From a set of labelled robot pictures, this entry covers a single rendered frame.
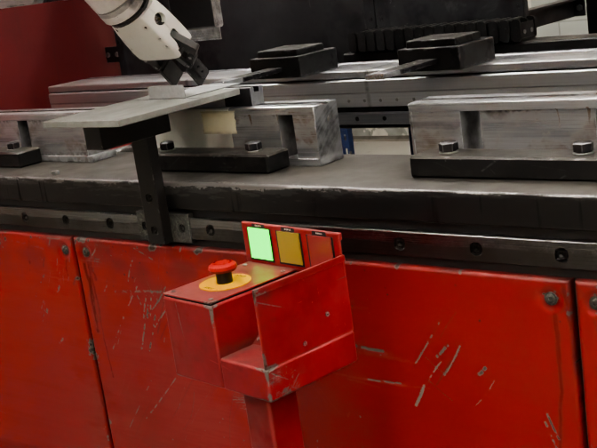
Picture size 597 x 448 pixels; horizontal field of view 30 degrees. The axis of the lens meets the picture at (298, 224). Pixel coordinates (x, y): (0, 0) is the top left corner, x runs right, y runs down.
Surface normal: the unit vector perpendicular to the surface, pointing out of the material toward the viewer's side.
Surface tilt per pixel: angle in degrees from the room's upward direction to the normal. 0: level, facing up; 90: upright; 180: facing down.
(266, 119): 90
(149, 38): 130
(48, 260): 90
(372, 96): 90
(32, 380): 90
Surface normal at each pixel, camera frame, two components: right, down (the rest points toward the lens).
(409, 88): -0.63, 0.26
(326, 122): 0.76, 0.05
